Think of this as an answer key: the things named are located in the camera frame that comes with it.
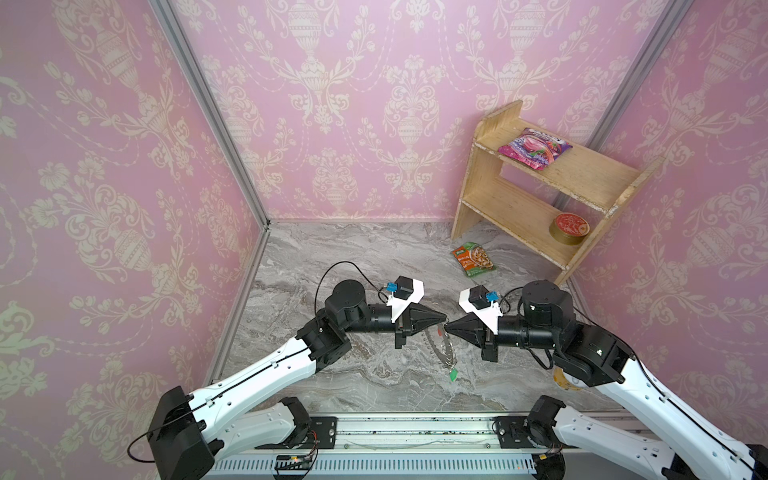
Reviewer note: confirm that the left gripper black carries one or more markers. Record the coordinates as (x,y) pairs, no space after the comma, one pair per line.
(406,325)

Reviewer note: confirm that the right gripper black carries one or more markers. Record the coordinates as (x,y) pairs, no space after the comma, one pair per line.
(489,335)

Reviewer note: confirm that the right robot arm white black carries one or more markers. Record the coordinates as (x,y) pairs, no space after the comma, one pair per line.
(686,446)

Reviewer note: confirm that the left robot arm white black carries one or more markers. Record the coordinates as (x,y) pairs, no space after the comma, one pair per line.
(189,432)

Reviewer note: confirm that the green orange snack packet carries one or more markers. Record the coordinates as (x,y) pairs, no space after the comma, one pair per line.
(473,259)

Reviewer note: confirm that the red round tin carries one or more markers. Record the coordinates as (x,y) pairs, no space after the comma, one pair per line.
(569,228)

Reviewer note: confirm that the wooden shelf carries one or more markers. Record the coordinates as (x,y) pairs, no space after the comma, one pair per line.
(585,176)

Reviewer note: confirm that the pink snack bag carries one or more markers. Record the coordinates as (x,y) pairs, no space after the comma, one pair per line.
(535,148)

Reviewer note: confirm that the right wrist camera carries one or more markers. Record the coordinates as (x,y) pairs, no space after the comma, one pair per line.
(484,304)

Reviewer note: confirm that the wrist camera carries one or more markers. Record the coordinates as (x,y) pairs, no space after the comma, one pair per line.
(401,293)
(484,304)

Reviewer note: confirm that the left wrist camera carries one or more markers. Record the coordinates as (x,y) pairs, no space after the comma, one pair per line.
(401,293)

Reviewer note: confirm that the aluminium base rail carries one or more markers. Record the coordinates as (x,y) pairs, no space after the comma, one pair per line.
(402,446)

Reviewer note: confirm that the aluminium corner post right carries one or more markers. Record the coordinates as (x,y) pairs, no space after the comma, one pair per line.
(661,33)

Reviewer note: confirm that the aluminium corner post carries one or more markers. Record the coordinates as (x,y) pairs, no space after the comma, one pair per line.
(193,71)
(661,33)

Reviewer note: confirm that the aluminium corner post left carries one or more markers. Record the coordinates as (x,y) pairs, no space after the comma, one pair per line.
(193,71)

